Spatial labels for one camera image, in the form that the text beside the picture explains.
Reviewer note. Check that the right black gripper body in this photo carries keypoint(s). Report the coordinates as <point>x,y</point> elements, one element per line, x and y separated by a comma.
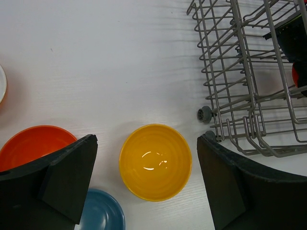
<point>292,38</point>

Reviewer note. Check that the orange bowl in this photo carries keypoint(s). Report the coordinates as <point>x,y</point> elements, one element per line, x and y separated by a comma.
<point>33,143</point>
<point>295,75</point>

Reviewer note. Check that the large yellow bowl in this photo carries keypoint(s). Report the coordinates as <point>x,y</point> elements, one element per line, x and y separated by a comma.
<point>155,162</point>

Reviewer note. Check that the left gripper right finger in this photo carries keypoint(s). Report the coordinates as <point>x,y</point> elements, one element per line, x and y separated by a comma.
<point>246,195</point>

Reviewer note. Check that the white orange-bottom bowl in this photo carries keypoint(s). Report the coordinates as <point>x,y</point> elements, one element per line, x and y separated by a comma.
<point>3,85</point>

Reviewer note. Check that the blue bowl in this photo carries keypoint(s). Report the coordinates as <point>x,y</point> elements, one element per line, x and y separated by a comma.
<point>101,211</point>

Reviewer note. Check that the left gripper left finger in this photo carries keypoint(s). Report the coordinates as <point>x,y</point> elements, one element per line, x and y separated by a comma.
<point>48,193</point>

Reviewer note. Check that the grey wire dish rack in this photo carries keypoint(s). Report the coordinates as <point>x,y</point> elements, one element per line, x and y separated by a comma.
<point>252,99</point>

